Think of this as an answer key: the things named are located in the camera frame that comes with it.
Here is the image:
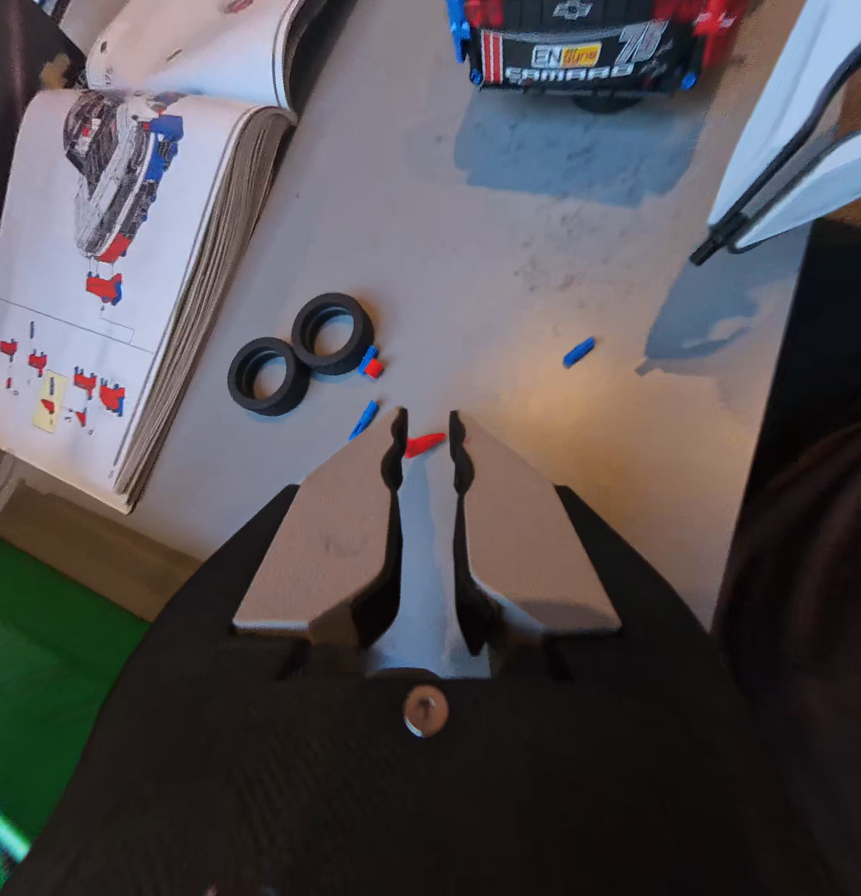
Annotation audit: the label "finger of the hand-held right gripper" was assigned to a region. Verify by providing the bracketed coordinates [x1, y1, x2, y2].
[729, 118, 861, 253]
[709, 0, 861, 226]

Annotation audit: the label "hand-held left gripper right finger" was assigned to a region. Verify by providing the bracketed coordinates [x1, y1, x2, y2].
[448, 409, 623, 676]

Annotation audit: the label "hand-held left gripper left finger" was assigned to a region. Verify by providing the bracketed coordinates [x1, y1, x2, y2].
[233, 406, 410, 676]

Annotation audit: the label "green plastic bin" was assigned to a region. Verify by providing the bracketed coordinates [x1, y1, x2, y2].
[0, 532, 151, 883]

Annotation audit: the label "grey desk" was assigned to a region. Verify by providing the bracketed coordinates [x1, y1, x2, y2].
[0, 0, 817, 680]

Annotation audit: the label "person's black pants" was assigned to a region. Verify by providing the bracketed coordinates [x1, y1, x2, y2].
[746, 217, 861, 505]

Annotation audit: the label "black rubber toy tire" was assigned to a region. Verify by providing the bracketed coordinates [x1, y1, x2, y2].
[290, 293, 375, 377]
[227, 337, 311, 417]

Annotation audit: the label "toy brick race car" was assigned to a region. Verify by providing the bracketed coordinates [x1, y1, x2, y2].
[445, 0, 750, 113]

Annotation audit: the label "person's brown sweater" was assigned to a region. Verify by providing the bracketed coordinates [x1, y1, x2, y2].
[711, 420, 861, 896]

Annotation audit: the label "open instruction booklet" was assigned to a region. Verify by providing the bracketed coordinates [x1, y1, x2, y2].
[0, 0, 326, 515]

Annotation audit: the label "toy car box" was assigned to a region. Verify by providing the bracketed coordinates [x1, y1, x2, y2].
[0, 0, 88, 281]

